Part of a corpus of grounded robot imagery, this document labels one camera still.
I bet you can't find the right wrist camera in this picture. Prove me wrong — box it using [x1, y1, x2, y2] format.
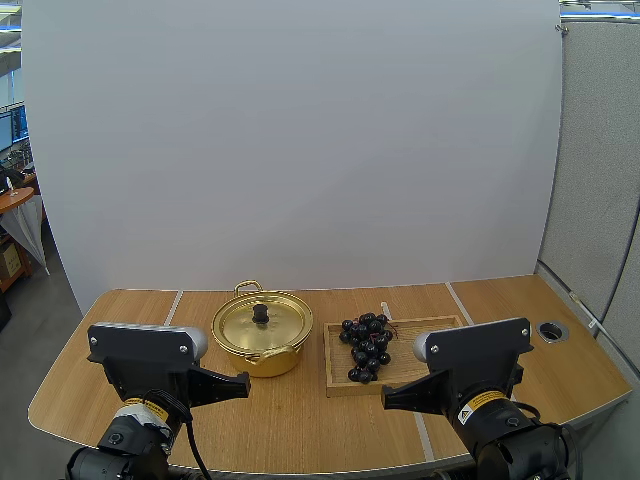
[412, 316, 534, 399]

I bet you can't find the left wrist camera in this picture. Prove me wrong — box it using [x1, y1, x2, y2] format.
[87, 321, 209, 402]

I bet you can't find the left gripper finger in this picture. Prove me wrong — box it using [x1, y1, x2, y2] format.
[188, 366, 252, 408]

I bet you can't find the shallow wooden tray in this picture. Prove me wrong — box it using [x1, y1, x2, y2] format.
[323, 314, 464, 399]

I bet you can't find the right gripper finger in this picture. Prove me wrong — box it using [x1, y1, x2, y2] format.
[380, 370, 454, 416]

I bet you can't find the gold pot with two handles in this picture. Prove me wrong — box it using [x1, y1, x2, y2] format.
[211, 280, 315, 378]

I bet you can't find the gold lid with black knob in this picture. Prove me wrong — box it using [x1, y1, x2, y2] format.
[215, 294, 310, 351]

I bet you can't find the white backdrop board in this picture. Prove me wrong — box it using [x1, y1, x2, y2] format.
[21, 0, 564, 317]

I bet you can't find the bunch of dark toy grapes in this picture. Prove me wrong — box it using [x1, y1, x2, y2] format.
[338, 312, 400, 385]

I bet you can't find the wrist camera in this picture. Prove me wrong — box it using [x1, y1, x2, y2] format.
[87, 321, 209, 402]
[412, 316, 534, 399]

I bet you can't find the round wooden desk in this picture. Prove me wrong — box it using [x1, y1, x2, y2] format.
[0, 186, 36, 213]

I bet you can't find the computer monitor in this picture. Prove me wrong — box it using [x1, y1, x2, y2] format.
[0, 103, 27, 152]

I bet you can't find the black cable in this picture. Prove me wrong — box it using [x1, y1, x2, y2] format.
[182, 413, 214, 480]

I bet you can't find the grey partition panel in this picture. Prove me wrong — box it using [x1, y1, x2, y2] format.
[532, 18, 640, 351]

